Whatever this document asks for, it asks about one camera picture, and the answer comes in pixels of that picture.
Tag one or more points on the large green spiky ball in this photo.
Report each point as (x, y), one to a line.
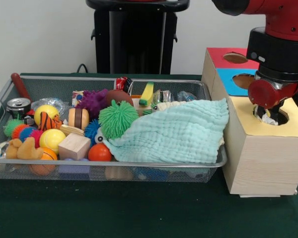
(116, 119)

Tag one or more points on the wooden toy burger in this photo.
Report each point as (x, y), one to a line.
(79, 119)

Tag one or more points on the yellow toy banana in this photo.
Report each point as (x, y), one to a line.
(146, 94)

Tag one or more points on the purple rubber toy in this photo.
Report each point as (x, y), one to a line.
(94, 101)

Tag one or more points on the light blue waffle cloth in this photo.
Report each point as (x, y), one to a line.
(176, 134)

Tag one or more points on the wooden cube block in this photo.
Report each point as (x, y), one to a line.
(73, 146)

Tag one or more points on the orange plush toy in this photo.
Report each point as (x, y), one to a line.
(24, 150)

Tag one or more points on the yellow ball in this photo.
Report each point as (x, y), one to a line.
(52, 141)

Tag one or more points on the dark green table cloth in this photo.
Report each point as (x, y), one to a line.
(139, 210)

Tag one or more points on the wooden box with three holes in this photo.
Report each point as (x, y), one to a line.
(263, 161)

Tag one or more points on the colourful patterned cloth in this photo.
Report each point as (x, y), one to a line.
(265, 119)

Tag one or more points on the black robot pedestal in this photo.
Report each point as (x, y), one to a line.
(139, 37)

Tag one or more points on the red orange rubber ball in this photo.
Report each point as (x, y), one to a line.
(100, 152)

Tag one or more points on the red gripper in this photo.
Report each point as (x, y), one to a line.
(263, 94)

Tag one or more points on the shallow metal mesh bin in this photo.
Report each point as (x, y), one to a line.
(101, 173)

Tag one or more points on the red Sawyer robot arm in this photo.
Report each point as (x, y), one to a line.
(280, 49)

